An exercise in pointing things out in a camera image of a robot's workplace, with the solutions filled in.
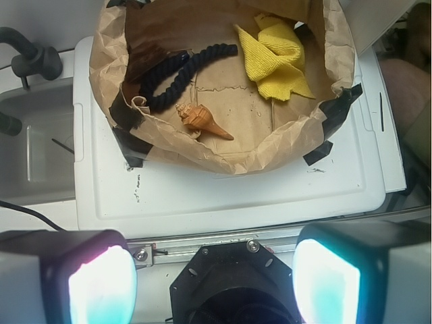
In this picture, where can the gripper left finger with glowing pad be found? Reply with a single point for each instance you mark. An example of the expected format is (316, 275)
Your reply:
(66, 277)

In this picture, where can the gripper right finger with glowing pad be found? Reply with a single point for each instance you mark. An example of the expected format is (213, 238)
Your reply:
(363, 272)

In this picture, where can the orange spiral sea shell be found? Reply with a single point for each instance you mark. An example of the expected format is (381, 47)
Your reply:
(198, 117)

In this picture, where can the crumpled brown paper bag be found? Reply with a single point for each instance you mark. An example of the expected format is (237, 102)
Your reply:
(232, 87)

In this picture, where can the yellow microfibre cloth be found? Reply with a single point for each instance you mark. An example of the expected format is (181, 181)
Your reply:
(275, 59)

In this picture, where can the aluminium rail with bolts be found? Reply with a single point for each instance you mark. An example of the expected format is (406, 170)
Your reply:
(279, 240)

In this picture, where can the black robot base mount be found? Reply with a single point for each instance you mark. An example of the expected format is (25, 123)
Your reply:
(240, 282)

